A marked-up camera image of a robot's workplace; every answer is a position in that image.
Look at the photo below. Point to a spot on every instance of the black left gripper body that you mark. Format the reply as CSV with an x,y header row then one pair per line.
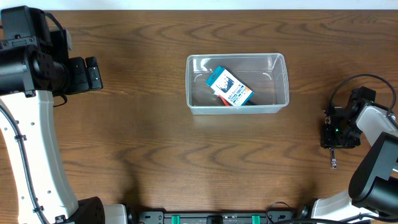
x,y
74,75

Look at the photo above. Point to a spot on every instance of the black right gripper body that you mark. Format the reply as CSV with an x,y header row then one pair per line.
x,y
334,142

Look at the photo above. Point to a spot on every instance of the silver ratchet wrench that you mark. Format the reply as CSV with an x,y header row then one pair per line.
x,y
332,152

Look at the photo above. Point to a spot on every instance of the clear plastic storage container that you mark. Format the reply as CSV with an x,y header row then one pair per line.
x,y
265,74

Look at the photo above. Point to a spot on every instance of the blue white screwdriver box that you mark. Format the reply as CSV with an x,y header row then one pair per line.
x,y
227,86

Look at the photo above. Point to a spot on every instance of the red handled pliers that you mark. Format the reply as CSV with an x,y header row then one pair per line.
x,y
223,100

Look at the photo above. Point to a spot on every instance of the small claw hammer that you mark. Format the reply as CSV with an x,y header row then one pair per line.
x,y
250,103

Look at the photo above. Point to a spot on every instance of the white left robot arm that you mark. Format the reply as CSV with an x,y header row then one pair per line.
x,y
44,193

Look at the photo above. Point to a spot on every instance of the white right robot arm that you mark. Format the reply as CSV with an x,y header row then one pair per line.
x,y
372,191

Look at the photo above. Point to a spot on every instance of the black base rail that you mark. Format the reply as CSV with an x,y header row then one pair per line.
x,y
270,216

